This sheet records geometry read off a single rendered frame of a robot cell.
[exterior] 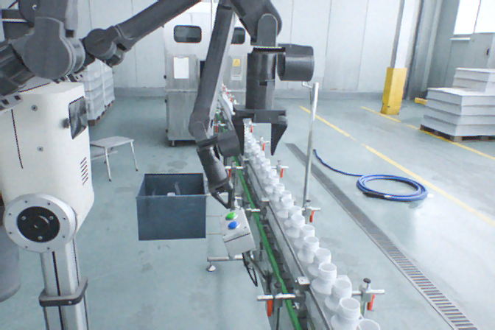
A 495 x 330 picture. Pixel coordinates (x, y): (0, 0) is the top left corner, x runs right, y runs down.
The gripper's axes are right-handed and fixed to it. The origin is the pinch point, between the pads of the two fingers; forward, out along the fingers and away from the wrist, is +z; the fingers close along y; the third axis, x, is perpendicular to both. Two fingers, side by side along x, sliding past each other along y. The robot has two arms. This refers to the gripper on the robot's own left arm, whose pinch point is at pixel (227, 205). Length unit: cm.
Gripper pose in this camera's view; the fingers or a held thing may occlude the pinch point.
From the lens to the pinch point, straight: 113.9
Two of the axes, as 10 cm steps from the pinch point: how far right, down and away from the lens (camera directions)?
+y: -1.2, -3.1, 9.4
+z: 3.2, 8.9, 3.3
